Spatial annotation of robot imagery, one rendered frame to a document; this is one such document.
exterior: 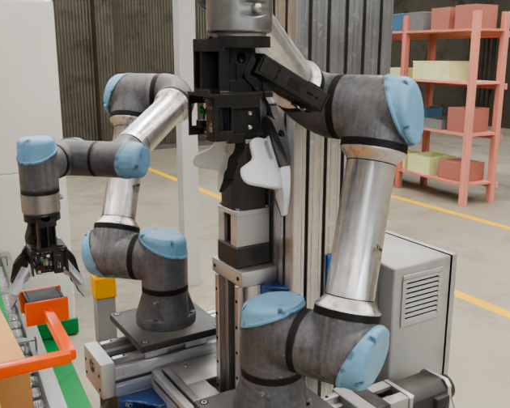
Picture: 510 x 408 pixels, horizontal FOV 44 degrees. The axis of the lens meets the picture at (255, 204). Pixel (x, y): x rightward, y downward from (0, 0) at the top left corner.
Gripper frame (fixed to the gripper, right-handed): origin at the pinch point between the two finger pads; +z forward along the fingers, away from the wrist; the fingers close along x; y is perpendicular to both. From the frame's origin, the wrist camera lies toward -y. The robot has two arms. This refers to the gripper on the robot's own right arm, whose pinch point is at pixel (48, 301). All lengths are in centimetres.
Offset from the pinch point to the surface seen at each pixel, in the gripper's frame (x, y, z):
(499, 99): 550, -364, 6
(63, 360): -2.4, 27.2, 0.4
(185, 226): 143, -281, 74
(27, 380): -4.8, -7.9, 21.1
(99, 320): 24, -59, 33
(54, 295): 1.1, 2.6, -2.1
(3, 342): -7.2, -29.0, 20.4
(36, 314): -3.1, 4.6, 0.5
